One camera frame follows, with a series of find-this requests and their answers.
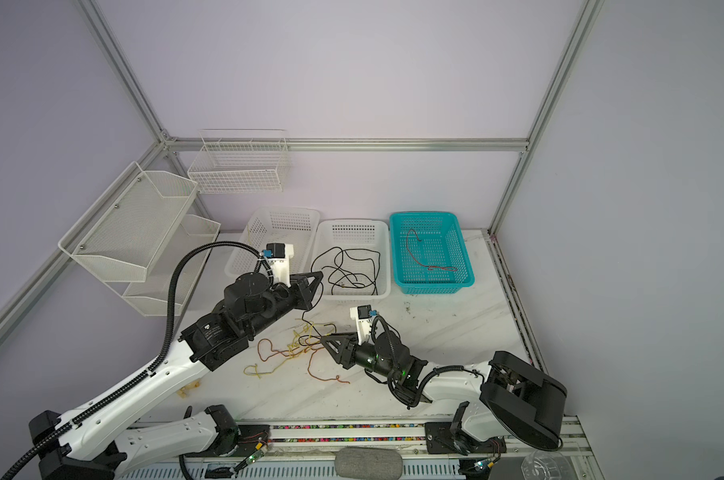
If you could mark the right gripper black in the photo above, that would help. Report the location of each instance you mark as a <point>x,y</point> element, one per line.
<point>348,347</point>

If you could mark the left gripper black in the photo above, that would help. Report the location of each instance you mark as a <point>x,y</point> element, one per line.
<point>305,294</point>

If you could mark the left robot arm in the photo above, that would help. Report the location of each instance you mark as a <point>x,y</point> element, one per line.
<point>98,440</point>

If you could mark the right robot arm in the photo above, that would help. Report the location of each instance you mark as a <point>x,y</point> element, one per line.
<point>505,396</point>

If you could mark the middle white plastic basket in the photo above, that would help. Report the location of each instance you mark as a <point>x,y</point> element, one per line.
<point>355,257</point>

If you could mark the white plastic basket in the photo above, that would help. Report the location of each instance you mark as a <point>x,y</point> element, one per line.
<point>288,225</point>
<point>355,257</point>

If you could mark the left white plastic basket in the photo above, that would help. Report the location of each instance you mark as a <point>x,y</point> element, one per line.
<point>288,225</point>

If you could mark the grey fabric pad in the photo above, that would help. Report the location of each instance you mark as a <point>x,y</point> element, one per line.
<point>369,463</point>

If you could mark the teal plastic basket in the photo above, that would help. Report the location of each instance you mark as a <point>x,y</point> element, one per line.
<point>429,253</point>

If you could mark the cream orange small toy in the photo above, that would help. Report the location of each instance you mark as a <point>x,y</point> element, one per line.
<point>185,391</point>

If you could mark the white two-tier mesh shelf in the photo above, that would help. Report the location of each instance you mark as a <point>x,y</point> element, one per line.
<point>132,239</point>

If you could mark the clear plastic container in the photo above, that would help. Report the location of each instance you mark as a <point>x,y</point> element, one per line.
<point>541,465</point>

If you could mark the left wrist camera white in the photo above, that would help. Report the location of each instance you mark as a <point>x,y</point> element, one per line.
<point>278,257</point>

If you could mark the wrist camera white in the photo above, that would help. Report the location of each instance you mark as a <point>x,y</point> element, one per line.
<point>278,257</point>
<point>364,316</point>

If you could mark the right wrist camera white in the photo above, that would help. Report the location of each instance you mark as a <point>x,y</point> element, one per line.
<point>364,316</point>

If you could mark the white wire wall basket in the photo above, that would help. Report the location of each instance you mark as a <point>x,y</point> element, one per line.
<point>241,161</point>

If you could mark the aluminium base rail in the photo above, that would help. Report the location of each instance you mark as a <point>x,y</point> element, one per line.
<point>307,449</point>

